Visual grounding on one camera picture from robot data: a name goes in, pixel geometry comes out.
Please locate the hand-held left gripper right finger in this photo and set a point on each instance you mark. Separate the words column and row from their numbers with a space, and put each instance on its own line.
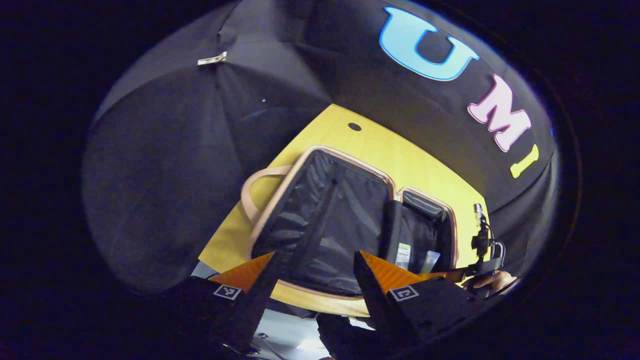
column 375, row 300

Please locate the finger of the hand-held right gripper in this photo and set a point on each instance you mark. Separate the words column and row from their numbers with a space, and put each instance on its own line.
column 450, row 275

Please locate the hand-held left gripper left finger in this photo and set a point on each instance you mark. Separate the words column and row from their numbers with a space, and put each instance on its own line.
column 257, row 305

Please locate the person's dark clothing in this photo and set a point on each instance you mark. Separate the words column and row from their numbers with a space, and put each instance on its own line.
column 345, row 340

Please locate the black backdrop cloth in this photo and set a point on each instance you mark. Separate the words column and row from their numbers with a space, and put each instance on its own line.
column 165, row 150

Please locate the silver cloth clip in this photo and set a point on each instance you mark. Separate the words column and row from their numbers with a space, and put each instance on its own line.
column 212, row 58

